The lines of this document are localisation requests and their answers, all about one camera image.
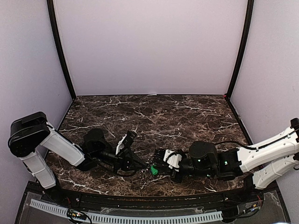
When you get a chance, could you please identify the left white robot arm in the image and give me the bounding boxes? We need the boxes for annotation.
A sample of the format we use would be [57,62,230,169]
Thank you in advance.
[8,112,147,203]

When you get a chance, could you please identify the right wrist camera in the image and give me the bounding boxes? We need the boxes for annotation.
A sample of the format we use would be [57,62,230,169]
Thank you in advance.
[153,149,183,171]

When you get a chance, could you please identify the black disc with keyrings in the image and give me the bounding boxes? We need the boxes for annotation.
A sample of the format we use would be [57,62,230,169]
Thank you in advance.
[140,161,155,190]

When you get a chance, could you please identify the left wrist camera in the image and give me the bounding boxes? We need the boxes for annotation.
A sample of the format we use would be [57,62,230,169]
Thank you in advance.
[115,131,137,155]

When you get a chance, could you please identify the left black frame post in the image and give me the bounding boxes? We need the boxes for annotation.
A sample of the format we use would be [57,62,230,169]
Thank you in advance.
[46,0,77,100]

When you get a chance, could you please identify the black frame post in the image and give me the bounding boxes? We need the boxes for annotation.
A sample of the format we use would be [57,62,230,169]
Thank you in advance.
[225,0,254,101]
[46,0,77,100]

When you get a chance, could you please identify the right black frame post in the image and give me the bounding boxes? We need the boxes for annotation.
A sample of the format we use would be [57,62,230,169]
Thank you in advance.
[225,0,254,101]

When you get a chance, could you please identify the black front rail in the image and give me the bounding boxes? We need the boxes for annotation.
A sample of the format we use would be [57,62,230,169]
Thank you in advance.
[61,189,249,209]

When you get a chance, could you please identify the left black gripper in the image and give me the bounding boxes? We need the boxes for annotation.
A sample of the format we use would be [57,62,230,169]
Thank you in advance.
[93,146,147,173]

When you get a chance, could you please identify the white slotted cable duct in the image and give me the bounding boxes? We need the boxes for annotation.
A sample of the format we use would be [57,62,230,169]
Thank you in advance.
[29,199,223,224]

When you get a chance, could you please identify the green key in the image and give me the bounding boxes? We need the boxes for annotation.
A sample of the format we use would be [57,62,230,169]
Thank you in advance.
[150,165,159,176]

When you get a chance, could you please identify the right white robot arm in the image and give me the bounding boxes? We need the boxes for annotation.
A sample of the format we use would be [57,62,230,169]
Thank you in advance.
[150,118,299,203]

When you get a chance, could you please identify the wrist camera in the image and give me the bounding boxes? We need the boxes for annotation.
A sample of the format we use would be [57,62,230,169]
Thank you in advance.
[153,149,183,171]
[115,131,137,155]

